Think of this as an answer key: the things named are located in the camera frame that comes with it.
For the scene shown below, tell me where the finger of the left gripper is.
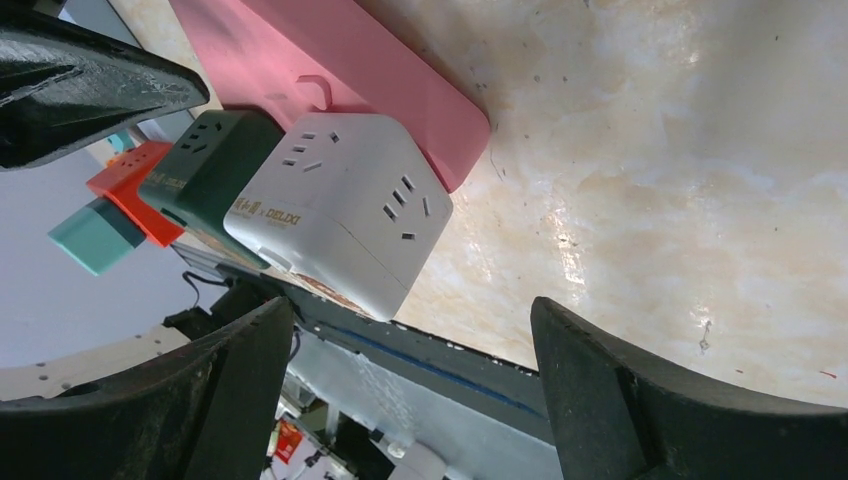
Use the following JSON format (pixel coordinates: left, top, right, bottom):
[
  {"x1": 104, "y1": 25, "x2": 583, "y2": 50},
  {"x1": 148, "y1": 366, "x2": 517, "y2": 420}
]
[{"x1": 1, "y1": 6, "x2": 210, "y2": 171}]

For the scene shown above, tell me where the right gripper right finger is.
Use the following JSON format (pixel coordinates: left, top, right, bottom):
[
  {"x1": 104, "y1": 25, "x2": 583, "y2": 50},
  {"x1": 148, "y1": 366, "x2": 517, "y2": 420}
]
[{"x1": 531, "y1": 297, "x2": 847, "y2": 479}]

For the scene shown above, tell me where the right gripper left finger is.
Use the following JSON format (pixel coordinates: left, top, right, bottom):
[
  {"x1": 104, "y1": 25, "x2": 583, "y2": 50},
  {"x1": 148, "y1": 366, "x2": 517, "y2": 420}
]
[{"x1": 1, "y1": 297, "x2": 294, "y2": 479}]

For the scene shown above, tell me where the red cube socket adapter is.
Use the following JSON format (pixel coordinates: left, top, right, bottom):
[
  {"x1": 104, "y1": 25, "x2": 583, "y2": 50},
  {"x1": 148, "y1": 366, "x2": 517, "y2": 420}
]
[{"x1": 86, "y1": 141, "x2": 184, "y2": 248}]

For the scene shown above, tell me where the teal small plug adapter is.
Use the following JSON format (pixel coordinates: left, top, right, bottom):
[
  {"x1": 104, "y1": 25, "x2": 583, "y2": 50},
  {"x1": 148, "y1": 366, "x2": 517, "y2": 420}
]
[{"x1": 48, "y1": 197, "x2": 146, "y2": 276}]

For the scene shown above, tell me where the dark green cube adapter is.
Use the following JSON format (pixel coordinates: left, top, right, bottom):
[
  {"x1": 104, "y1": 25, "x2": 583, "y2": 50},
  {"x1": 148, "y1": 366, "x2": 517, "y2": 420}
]
[{"x1": 138, "y1": 110, "x2": 284, "y2": 269}]

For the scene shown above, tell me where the pink triangular power strip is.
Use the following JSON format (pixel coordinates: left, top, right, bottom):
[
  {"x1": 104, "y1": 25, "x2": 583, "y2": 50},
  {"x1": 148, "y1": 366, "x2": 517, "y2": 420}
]
[{"x1": 171, "y1": 0, "x2": 490, "y2": 192}]

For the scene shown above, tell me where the white cube socket adapter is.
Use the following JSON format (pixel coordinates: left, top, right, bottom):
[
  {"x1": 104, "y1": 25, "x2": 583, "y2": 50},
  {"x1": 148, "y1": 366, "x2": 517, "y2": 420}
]
[{"x1": 223, "y1": 113, "x2": 453, "y2": 321}]

